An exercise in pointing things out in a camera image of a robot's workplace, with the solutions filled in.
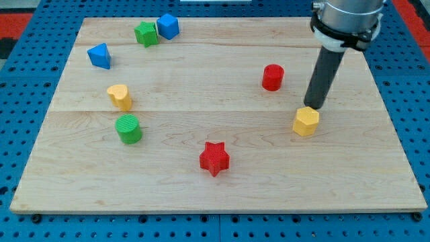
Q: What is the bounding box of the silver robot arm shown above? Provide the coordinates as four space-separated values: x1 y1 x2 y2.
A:
310 0 385 52

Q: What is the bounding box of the blue cube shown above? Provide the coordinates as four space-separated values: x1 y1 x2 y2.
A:
157 13 179 40

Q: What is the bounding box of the light wooden board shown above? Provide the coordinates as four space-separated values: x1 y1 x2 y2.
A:
10 17 427 214

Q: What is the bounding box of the red star block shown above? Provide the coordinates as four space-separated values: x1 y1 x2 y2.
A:
199 142 230 177

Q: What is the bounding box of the red cylinder block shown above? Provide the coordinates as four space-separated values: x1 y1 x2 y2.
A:
262 64 285 91

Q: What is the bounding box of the green cylinder block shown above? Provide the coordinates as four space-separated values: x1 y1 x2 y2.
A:
115 114 142 145

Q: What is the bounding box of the yellow hexagon block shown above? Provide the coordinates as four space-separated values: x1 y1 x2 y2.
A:
292 106 320 136

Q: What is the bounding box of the yellow heart block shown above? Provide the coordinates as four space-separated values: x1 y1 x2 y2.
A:
107 84 132 112

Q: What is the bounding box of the green star block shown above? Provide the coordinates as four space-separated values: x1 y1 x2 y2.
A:
134 22 159 48

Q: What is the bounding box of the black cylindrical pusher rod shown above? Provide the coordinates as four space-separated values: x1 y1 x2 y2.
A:
304 46 345 110

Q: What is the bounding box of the blue triangular prism block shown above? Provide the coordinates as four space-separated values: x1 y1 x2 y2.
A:
87 43 111 69

